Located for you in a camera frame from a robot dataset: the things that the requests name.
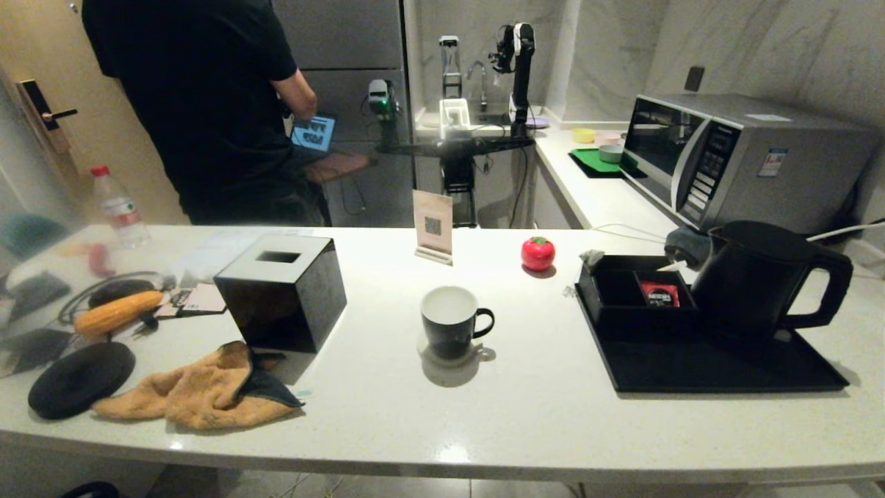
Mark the black electric kettle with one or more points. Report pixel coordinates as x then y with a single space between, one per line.
753 277

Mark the person in black shirt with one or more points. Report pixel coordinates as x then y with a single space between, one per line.
200 104

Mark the black flat panel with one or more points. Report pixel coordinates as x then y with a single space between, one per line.
34 349

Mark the dark grey pouch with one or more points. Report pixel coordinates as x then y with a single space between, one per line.
38 290

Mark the black glossy tissue box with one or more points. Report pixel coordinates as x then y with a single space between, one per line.
290 304

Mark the yellow toy corn cob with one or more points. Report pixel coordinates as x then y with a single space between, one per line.
117 312

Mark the grey bowl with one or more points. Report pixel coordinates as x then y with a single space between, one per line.
611 153

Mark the black mug white inside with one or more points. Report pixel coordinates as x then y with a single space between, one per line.
449 335

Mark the QR code sign stand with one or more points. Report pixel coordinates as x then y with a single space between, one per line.
432 221

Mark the clear blender jug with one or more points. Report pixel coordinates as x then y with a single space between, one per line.
449 66

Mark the black oval device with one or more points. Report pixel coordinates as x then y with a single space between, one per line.
117 289

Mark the tan wooden door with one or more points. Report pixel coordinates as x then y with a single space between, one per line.
104 138

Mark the black wall socket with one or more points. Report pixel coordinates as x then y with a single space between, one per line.
694 78

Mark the chrome sink faucet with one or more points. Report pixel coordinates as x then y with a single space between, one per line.
483 90

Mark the teal round object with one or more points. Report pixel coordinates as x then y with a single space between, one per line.
28 232

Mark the brown stool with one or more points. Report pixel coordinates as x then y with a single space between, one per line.
339 166

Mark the black round pedestal table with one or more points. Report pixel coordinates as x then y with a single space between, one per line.
456 145

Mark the black stand-mounted robot arm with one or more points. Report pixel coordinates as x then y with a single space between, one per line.
520 76

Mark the silver microwave oven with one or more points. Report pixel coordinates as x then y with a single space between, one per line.
760 173

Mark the black rectangular serving tray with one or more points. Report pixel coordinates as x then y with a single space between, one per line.
691 366

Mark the small clear wrapper scrap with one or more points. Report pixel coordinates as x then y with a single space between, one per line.
570 291

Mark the orange toy carrot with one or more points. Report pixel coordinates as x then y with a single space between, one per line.
72 250

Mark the grey tall cabinet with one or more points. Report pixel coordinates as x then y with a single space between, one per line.
346 41

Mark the red tomato-shaped timer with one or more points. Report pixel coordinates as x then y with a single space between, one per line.
538 254

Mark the plastic bottle red cap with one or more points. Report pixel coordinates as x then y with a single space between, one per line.
121 211

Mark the green-lit camera device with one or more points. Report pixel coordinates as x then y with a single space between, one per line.
379 97

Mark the red coffee sachet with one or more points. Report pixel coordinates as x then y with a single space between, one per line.
660 294

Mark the grey folded cloth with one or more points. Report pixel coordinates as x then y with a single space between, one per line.
684 243

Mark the black round kettle base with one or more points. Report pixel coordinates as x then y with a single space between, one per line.
79 379

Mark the black compartment sachet box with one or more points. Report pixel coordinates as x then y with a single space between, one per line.
615 315

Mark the purple plate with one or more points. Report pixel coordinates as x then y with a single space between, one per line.
538 122

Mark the green tray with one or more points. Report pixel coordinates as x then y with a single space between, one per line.
591 160

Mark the white rack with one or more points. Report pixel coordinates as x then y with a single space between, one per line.
454 114

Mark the pink bowl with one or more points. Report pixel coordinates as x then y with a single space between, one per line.
607 138

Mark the grey tea bag wrapper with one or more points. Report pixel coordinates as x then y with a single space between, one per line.
592 258

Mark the red toy chili pepper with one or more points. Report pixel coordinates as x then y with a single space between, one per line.
99 259

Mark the orange microfiber cloth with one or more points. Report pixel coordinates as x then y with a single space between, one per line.
200 391

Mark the yellow bowl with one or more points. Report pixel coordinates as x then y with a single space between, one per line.
583 135

